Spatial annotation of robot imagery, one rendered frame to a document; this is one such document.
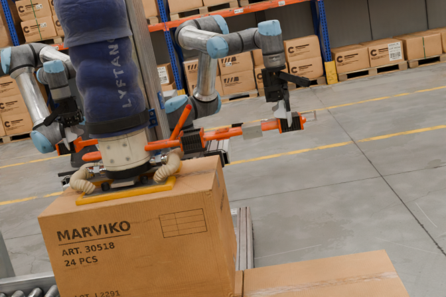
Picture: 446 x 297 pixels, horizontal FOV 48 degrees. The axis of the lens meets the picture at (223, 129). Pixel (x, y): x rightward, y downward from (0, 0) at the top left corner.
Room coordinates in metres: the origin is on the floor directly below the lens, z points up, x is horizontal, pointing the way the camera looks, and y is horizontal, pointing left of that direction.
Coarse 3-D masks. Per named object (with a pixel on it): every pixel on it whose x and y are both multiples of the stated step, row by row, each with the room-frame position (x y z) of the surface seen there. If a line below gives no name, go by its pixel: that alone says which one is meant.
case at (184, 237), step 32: (192, 160) 1.90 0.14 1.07; (64, 192) 1.81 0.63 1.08; (160, 192) 1.59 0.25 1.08; (192, 192) 1.53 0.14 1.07; (224, 192) 1.84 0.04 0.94; (64, 224) 1.57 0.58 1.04; (96, 224) 1.56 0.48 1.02; (128, 224) 1.55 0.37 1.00; (160, 224) 1.54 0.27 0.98; (192, 224) 1.53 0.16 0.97; (224, 224) 1.65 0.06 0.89; (64, 256) 1.58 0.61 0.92; (96, 256) 1.56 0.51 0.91; (128, 256) 1.55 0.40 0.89; (160, 256) 1.54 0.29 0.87; (192, 256) 1.53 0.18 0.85; (224, 256) 1.52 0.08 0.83; (64, 288) 1.58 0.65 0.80; (96, 288) 1.57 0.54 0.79; (128, 288) 1.55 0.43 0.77; (160, 288) 1.54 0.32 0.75; (192, 288) 1.53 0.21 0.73; (224, 288) 1.52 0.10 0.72
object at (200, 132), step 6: (180, 132) 1.75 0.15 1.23; (186, 132) 1.77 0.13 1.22; (192, 132) 1.76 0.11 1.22; (198, 132) 1.74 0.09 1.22; (180, 138) 1.69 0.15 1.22; (186, 138) 1.68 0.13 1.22; (192, 138) 1.68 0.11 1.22; (198, 138) 1.68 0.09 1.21; (180, 144) 1.69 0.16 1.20; (186, 144) 1.69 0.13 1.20; (192, 144) 1.68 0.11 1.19; (198, 144) 1.68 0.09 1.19; (204, 144) 1.71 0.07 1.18
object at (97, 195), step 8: (144, 176) 1.65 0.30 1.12; (104, 184) 1.65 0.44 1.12; (136, 184) 1.65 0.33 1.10; (144, 184) 1.63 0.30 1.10; (152, 184) 1.62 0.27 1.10; (160, 184) 1.61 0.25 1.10; (168, 184) 1.60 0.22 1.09; (96, 192) 1.65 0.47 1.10; (104, 192) 1.63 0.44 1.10; (112, 192) 1.62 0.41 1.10; (120, 192) 1.61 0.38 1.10; (128, 192) 1.60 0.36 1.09; (136, 192) 1.60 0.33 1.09; (144, 192) 1.60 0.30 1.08; (152, 192) 1.60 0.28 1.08; (80, 200) 1.62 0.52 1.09; (88, 200) 1.61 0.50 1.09; (96, 200) 1.61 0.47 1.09; (104, 200) 1.61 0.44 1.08
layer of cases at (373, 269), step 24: (288, 264) 1.90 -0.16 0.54; (312, 264) 1.86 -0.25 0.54; (336, 264) 1.82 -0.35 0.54; (360, 264) 1.79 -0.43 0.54; (384, 264) 1.76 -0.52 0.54; (240, 288) 1.79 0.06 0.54; (264, 288) 1.75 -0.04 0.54; (288, 288) 1.72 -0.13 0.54; (312, 288) 1.69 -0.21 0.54; (336, 288) 1.66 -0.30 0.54; (360, 288) 1.63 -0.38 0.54; (384, 288) 1.60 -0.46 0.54
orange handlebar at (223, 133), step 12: (276, 120) 1.72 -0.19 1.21; (216, 132) 1.70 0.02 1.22; (228, 132) 1.69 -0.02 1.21; (240, 132) 1.68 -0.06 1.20; (84, 144) 2.02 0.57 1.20; (96, 144) 2.02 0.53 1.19; (156, 144) 1.72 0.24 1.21; (168, 144) 1.71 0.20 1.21; (84, 156) 1.74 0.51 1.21; (96, 156) 1.73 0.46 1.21
